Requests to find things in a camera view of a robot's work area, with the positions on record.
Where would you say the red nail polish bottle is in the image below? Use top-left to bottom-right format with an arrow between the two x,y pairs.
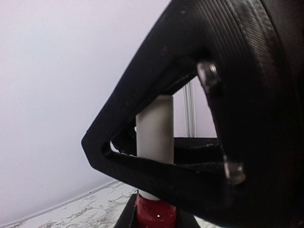
136,95 -> 177,228

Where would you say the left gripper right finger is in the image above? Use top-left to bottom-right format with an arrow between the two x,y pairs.
175,208 -> 201,228

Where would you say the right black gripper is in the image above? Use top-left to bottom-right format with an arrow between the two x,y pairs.
228,0 -> 304,228

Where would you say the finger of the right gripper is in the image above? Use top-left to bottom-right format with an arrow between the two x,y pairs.
110,73 -> 220,164
81,0 -> 249,223

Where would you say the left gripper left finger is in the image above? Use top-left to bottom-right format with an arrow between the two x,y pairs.
115,194 -> 138,228

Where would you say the right aluminium frame post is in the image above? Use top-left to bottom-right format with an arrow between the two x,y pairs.
183,81 -> 196,138

